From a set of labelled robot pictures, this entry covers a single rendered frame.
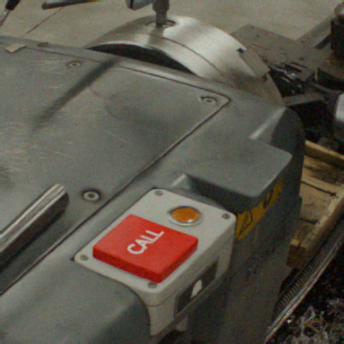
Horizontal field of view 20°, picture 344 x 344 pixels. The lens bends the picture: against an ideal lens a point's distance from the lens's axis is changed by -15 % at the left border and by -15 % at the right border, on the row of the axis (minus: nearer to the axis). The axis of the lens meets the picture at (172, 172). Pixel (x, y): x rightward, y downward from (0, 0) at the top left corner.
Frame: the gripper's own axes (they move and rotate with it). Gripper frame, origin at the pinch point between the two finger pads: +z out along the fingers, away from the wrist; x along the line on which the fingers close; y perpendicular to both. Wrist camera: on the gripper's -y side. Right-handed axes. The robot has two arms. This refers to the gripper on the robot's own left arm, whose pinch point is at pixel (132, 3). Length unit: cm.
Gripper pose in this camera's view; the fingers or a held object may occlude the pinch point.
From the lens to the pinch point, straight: 114.1
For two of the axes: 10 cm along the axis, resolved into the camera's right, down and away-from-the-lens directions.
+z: -3.5, 7.1, 6.1
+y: 4.8, -4.2, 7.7
